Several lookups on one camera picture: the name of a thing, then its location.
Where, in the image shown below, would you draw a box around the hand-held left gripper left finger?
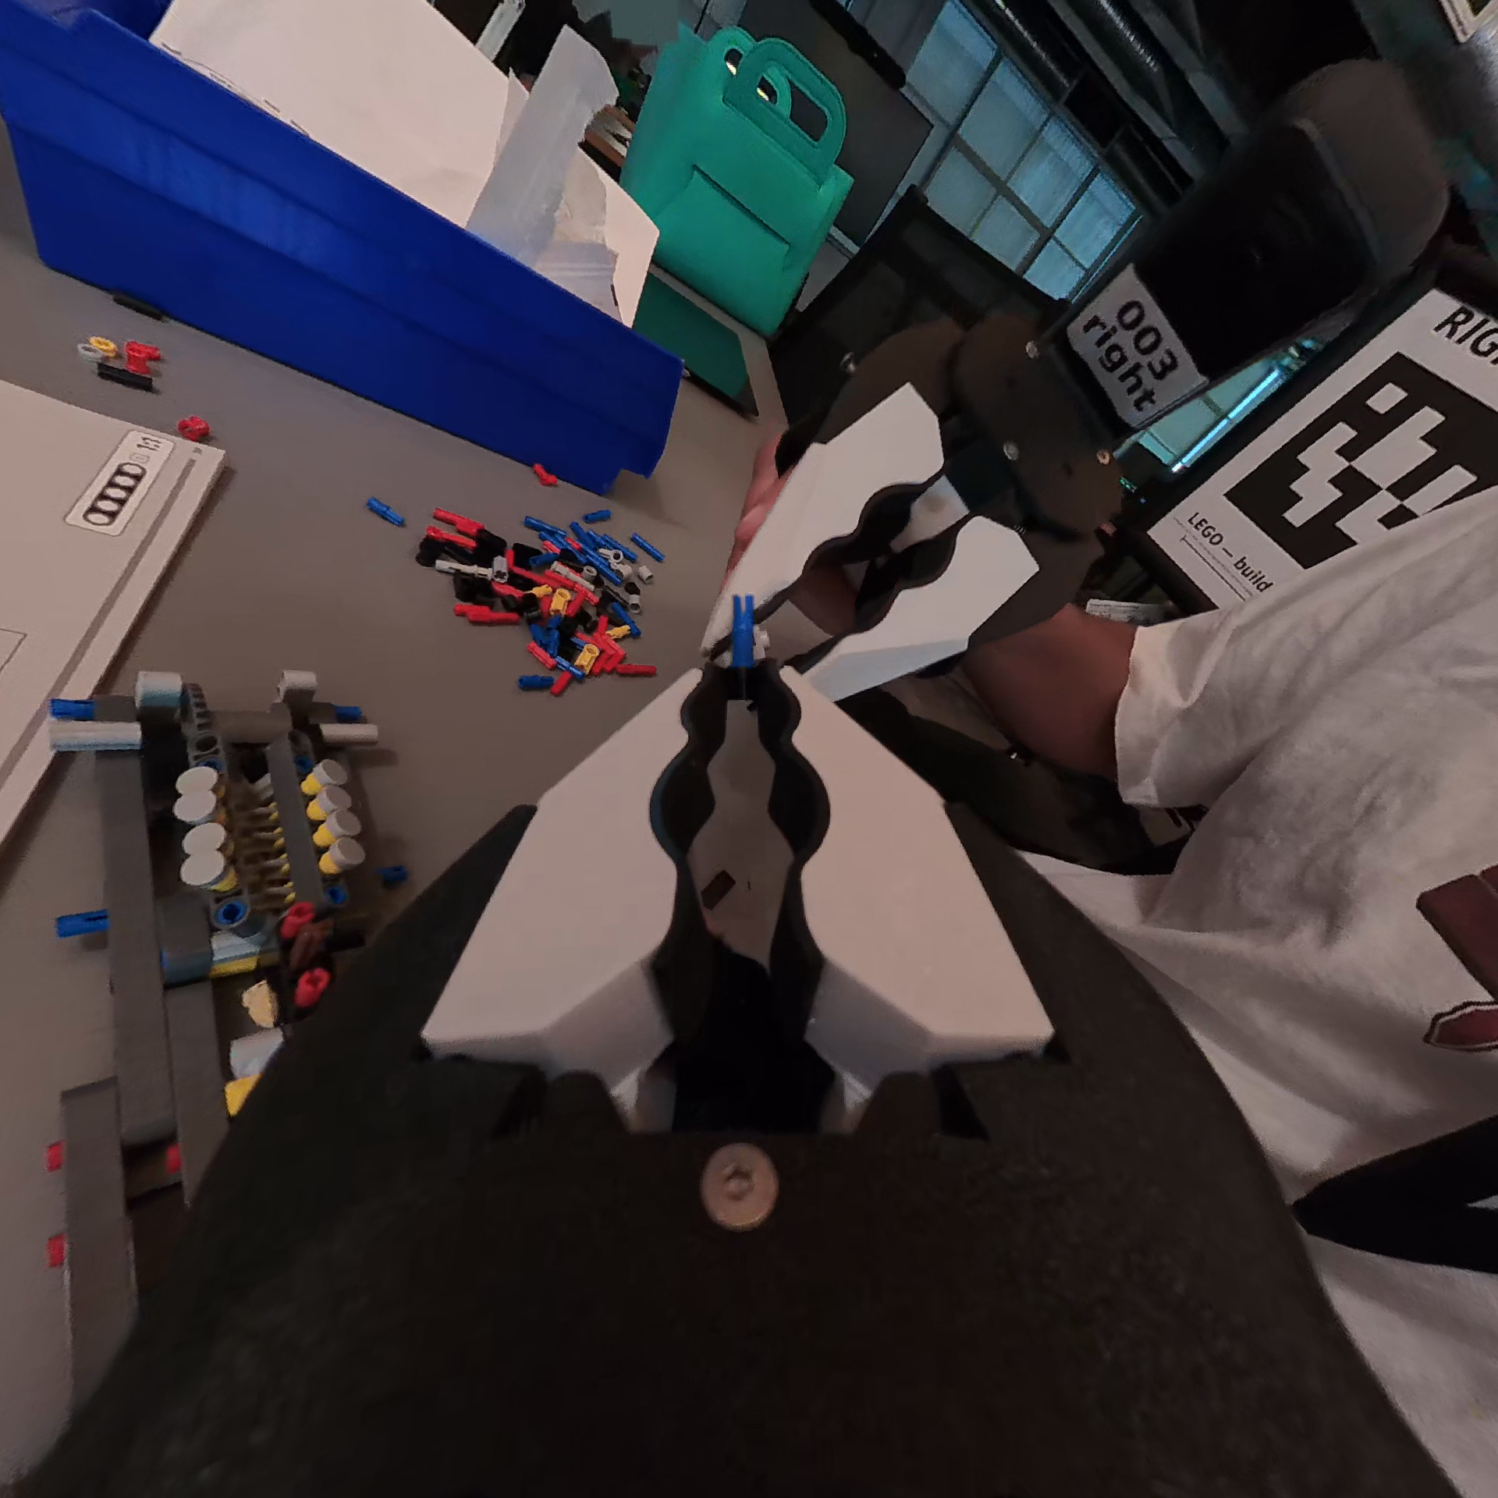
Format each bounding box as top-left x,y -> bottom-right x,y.
423,666 -> 724,1108

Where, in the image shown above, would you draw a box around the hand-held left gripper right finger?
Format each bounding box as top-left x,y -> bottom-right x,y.
765,662 -> 1057,1131

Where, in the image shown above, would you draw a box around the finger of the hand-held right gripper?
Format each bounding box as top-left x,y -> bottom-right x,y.
699,380 -> 947,658
806,515 -> 1043,704

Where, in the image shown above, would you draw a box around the black lego beam blue pins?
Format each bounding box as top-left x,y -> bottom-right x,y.
724,590 -> 778,704

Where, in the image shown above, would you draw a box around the grey lego chassis assembly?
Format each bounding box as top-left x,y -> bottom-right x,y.
46,669 -> 412,1404

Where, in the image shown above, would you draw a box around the person's right forearm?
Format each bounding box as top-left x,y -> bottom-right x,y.
965,601 -> 1146,783

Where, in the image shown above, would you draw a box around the pile of lego pins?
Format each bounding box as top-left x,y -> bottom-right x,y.
415,506 -> 666,697

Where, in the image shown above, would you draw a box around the lego instruction booklet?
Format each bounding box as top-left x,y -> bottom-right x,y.
0,380 -> 225,845

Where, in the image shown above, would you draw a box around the person's right hand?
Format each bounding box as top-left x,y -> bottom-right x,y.
732,429 -> 789,577

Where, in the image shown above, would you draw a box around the black mesh office chair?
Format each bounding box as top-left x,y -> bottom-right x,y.
768,185 -> 1054,423

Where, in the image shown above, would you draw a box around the dark green mat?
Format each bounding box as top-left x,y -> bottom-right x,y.
632,275 -> 758,404

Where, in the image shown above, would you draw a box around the black and white marker sign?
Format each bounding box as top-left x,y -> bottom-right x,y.
1149,284 -> 1498,608

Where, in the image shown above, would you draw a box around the teal felt bag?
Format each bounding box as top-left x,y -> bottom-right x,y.
620,26 -> 856,342

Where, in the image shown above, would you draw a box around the blue plastic bin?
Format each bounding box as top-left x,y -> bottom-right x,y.
0,0 -> 685,494

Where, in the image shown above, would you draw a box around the crumpled white paper bags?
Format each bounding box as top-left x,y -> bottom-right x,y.
154,0 -> 664,328

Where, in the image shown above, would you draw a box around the small yellow red pin cluster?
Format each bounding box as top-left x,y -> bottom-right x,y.
75,333 -> 164,390

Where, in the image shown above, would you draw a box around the black badge reel lanyard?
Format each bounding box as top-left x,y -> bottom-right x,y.
1293,1116 -> 1498,1277

